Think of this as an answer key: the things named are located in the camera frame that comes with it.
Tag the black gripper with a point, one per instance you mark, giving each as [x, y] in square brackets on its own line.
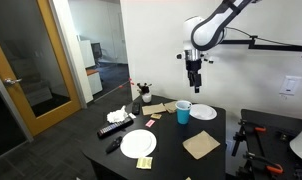
[193, 66]

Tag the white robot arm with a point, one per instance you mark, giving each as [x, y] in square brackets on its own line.
[207, 31]

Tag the blue plastic cup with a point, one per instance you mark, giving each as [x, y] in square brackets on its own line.
[183, 115]

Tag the brown paper napkin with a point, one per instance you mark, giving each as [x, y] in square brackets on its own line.
[153, 108]
[171, 106]
[201, 144]

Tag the white ribbed vase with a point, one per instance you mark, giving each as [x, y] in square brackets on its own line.
[146, 98]

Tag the yellow sugar packet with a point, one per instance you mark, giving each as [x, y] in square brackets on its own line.
[156, 116]
[187, 178]

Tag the pink sweetener packet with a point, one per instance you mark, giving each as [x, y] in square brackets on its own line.
[150, 123]

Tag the black remote control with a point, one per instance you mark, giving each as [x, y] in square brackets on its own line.
[136, 107]

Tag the small white packet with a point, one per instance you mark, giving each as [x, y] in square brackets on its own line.
[132, 115]

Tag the crumpled white tissue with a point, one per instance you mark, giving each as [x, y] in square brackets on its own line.
[117, 115]

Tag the long remote with coloured buttons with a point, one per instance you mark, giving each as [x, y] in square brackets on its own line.
[115, 127]

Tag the black perforated mounting table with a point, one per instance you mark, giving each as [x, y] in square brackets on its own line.
[277, 121]

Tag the pale paper packet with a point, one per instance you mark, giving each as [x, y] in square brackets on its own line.
[144, 163]

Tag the black office chair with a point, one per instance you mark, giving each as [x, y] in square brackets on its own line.
[97, 51]

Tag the small black remote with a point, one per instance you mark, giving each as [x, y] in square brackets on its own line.
[113, 144]

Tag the white cabinet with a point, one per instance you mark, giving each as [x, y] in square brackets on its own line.
[91, 70]

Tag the orange framed glass door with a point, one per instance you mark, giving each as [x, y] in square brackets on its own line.
[31, 66]

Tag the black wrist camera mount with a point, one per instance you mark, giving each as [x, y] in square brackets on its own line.
[179, 56]

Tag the white wall switch plate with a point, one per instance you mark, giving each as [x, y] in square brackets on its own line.
[290, 85]

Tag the small black bracket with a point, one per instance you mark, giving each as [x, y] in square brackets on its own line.
[284, 135]

